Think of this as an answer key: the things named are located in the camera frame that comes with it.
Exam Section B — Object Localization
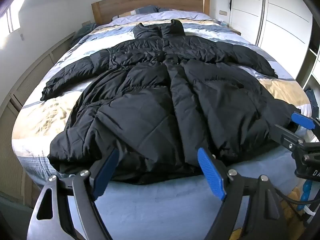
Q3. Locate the white wardrobe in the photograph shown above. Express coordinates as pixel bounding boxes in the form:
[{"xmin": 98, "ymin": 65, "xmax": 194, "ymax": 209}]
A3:
[{"xmin": 229, "ymin": 0, "xmax": 320, "ymax": 87}]

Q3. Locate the patchwork pillow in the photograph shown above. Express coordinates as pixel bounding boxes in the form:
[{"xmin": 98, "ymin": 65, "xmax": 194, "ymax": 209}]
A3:
[{"xmin": 111, "ymin": 9, "xmax": 141, "ymax": 21}]

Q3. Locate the bed with striped duvet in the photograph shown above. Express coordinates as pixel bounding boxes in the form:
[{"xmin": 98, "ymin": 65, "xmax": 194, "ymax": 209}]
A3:
[{"xmin": 11, "ymin": 11, "xmax": 312, "ymax": 174}]

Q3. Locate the black puffer coat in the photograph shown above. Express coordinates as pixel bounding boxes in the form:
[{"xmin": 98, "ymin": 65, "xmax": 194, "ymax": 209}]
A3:
[{"xmin": 40, "ymin": 19, "xmax": 302, "ymax": 186}]

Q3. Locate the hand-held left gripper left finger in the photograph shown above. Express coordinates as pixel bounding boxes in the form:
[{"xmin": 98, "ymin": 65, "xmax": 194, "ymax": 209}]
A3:
[{"xmin": 27, "ymin": 148, "xmax": 120, "ymax": 240}]

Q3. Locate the yellow object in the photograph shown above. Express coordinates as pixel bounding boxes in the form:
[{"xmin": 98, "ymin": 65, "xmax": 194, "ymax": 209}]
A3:
[{"xmin": 281, "ymin": 185, "xmax": 309, "ymax": 240}]

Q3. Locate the black cable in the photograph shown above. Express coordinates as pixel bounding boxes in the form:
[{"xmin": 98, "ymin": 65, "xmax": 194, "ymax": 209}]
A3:
[{"xmin": 277, "ymin": 189, "xmax": 308, "ymax": 207}]

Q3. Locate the blue pillow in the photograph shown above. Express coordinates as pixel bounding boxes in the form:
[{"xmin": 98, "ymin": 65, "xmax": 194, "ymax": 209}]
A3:
[{"xmin": 136, "ymin": 5, "xmax": 175, "ymax": 14}]

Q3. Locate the blue-green cloth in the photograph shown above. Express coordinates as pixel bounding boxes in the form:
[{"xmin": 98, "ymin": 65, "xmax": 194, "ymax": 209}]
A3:
[{"xmin": 72, "ymin": 22, "xmax": 98, "ymax": 45}]

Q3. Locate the beige panelled wall cabinet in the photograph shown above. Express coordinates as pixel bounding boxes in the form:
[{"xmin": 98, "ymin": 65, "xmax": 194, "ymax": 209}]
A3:
[{"xmin": 0, "ymin": 31, "xmax": 76, "ymax": 207}]

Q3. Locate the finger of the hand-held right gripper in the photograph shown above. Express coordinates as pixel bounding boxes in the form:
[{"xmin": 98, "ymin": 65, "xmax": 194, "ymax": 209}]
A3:
[
  {"xmin": 291, "ymin": 111, "xmax": 320, "ymax": 131},
  {"xmin": 274, "ymin": 124, "xmax": 304, "ymax": 152}
]

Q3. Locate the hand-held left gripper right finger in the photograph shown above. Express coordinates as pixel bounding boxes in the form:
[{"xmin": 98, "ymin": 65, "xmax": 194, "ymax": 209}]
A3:
[{"xmin": 197, "ymin": 147, "xmax": 288, "ymax": 240}]

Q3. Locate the window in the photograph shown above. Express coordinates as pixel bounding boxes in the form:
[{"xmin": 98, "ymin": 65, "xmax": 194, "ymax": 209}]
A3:
[{"xmin": 5, "ymin": 5, "xmax": 22, "ymax": 34}]

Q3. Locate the wooden nightstand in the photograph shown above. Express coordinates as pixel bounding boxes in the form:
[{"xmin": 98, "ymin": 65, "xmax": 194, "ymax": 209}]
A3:
[{"xmin": 226, "ymin": 26, "xmax": 242, "ymax": 36}]

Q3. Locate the person's right hand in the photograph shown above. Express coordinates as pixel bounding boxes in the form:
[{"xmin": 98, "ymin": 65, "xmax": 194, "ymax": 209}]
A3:
[{"xmin": 299, "ymin": 180, "xmax": 313, "ymax": 212}]

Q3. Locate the light blue bed sheet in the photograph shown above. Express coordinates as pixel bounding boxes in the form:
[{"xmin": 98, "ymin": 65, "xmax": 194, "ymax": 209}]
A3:
[{"xmin": 66, "ymin": 140, "xmax": 302, "ymax": 240}]

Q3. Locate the wooden bed headboard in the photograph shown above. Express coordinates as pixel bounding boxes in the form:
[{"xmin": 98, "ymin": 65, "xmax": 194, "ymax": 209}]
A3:
[{"xmin": 91, "ymin": 0, "xmax": 210, "ymax": 25}]

